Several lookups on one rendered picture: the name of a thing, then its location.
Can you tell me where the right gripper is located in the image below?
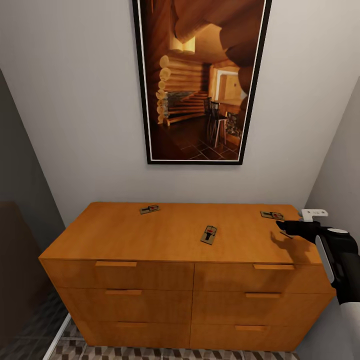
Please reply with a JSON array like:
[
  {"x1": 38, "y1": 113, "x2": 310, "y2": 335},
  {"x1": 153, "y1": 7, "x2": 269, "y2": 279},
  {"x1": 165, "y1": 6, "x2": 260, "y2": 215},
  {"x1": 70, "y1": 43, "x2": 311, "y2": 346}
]
[{"x1": 276, "y1": 220, "x2": 321, "y2": 240}]

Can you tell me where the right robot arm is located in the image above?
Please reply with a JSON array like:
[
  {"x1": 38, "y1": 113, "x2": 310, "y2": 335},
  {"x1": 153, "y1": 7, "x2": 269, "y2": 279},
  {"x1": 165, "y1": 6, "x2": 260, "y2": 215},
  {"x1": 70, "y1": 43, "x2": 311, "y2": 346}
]
[{"x1": 276, "y1": 209, "x2": 360, "y2": 360}]

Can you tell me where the mousetrap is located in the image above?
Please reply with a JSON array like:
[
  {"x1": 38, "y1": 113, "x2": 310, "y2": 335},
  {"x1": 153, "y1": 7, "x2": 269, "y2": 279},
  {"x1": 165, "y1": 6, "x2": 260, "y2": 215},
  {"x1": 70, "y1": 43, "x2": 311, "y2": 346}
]
[
  {"x1": 260, "y1": 210, "x2": 286, "y2": 222},
  {"x1": 140, "y1": 204, "x2": 161, "y2": 215},
  {"x1": 200, "y1": 224, "x2": 218, "y2": 246},
  {"x1": 280, "y1": 230, "x2": 295, "y2": 239}
]

